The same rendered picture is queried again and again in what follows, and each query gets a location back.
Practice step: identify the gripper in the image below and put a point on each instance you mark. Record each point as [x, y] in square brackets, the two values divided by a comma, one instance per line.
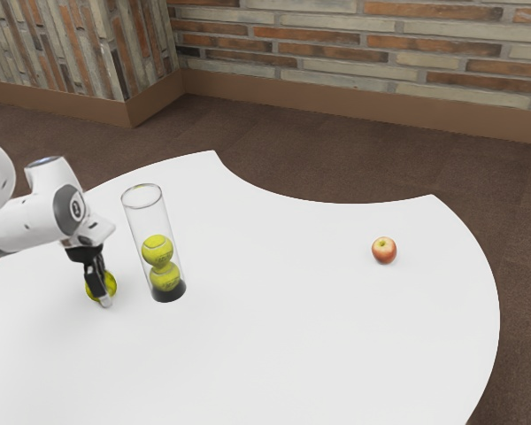
[83, 254]

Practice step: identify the yellow tennis ball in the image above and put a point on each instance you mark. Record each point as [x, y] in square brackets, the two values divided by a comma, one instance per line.
[110, 284]
[157, 250]
[164, 278]

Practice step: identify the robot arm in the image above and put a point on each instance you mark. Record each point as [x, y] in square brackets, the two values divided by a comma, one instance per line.
[31, 208]

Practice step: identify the clear plastic ball tube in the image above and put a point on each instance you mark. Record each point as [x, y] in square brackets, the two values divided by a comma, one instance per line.
[152, 234]

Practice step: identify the red apple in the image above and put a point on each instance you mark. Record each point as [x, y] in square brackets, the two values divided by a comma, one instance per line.
[384, 250]

